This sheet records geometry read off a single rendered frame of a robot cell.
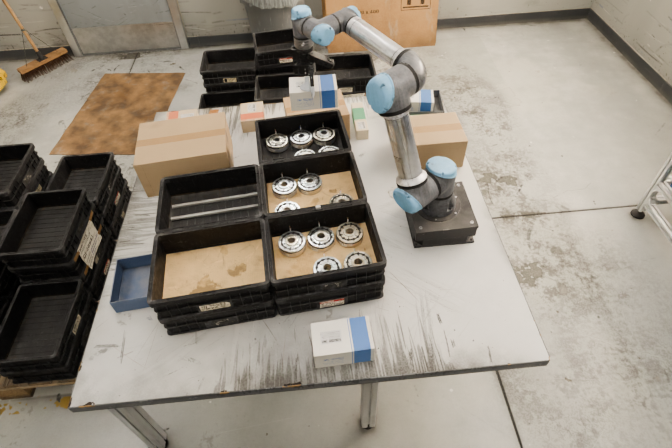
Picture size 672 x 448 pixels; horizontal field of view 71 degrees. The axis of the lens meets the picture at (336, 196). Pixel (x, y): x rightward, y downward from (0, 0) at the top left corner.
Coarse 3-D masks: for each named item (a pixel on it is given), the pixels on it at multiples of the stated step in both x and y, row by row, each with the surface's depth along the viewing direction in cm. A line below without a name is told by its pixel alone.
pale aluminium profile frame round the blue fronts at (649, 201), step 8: (664, 168) 261; (656, 176) 267; (664, 176) 262; (656, 184) 268; (664, 184) 265; (648, 192) 275; (656, 192) 272; (664, 192) 263; (640, 200) 282; (648, 200) 276; (656, 200) 278; (664, 200) 278; (640, 208) 283; (648, 208) 277; (656, 208) 273; (640, 216) 286; (656, 216) 270; (664, 224) 265; (664, 232) 265
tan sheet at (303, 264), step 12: (336, 228) 182; (276, 240) 179; (336, 240) 178; (276, 252) 175; (312, 252) 174; (324, 252) 174; (336, 252) 174; (348, 252) 174; (372, 252) 173; (276, 264) 171; (288, 264) 171; (300, 264) 171; (312, 264) 171; (276, 276) 168; (288, 276) 167
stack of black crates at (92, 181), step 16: (64, 160) 271; (80, 160) 273; (96, 160) 274; (112, 160) 269; (64, 176) 269; (80, 176) 274; (96, 176) 273; (112, 176) 270; (96, 192) 249; (112, 192) 266; (128, 192) 291; (96, 208) 249; (112, 208) 266; (112, 224) 263
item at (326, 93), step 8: (296, 80) 199; (304, 80) 199; (320, 80) 198; (328, 80) 198; (296, 88) 195; (320, 88) 194; (328, 88) 194; (336, 88) 194; (296, 96) 194; (304, 96) 194; (320, 96) 195; (328, 96) 195; (336, 96) 196; (296, 104) 197; (304, 104) 197; (312, 104) 197; (320, 104) 198; (328, 104) 198; (336, 104) 198
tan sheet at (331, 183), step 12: (324, 180) 200; (336, 180) 200; (348, 180) 200; (300, 192) 196; (324, 192) 195; (336, 192) 195; (348, 192) 195; (276, 204) 192; (300, 204) 191; (312, 204) 191
